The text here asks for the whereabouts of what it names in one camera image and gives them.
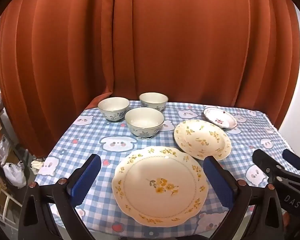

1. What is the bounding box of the blue checked cartoon tablecloth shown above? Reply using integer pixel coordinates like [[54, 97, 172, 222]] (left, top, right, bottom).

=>
[[34, 100, 300, 238]]

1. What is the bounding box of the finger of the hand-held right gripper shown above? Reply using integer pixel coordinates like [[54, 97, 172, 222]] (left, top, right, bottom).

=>
[[252, 149, 288, 188], [282, 149, 300, 177]]

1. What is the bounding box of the white plastic bag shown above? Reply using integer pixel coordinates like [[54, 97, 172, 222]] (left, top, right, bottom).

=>
[[2, 162, 27, 188]]

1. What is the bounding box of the white bowl with blue floral print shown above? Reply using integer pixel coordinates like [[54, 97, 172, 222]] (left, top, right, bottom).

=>
[[125, 107, 165, 139], [139, 92, 168, 112], [98, 97, 130, 122]]

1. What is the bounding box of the deep yellow floral plate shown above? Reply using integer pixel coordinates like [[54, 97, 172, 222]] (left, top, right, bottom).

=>
[[174, 119, 232, 161]]

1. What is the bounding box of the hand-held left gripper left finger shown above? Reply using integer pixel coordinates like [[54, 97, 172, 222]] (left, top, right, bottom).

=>
[[17, 154, 102, 240]]

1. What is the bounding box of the clear plastic bag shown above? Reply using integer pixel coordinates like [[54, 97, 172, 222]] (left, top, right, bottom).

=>
[[0, 135, 12, 164]]

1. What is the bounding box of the wooden storage shelf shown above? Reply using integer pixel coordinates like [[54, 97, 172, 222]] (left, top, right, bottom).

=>
[[0, 110, 20, 170]]

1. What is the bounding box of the large scalloped yellow floral plate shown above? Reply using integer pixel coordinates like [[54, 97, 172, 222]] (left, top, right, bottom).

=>
[[112, 146, 209, 228]]

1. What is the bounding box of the crumpled white cloth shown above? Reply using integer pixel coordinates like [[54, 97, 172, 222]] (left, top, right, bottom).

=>
[[31, 159, 44, 174]]

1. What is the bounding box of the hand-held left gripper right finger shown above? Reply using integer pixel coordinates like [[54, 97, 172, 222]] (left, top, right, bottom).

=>
[[203, 156, 283, 240]]

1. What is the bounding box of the white frame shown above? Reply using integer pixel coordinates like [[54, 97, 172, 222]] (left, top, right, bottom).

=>
[[0, 187, 23, 227]]

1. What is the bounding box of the orange curtain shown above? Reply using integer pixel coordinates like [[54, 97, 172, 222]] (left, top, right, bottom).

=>
[[0, 0, 300, 158]]

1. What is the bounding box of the small red-rimmed floral plate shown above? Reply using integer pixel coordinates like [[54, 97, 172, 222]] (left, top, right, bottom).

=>
[[203, 107, 238, 130]]

